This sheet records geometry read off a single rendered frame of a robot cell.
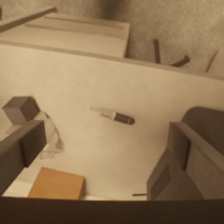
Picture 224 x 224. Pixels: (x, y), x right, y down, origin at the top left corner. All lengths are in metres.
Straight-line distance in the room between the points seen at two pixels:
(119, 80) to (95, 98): 0.09
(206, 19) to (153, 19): 0.36
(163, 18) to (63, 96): 0.98
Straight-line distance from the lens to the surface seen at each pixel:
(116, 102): 0.46
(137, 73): 0.41
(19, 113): 0.51
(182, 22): 1.33
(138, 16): 1.28
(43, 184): 0.86
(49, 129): 0.58
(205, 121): 0.44
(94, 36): 0.76
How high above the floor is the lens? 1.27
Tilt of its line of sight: 49 degrees down
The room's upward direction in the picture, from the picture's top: 168 degrees counter-clockwise
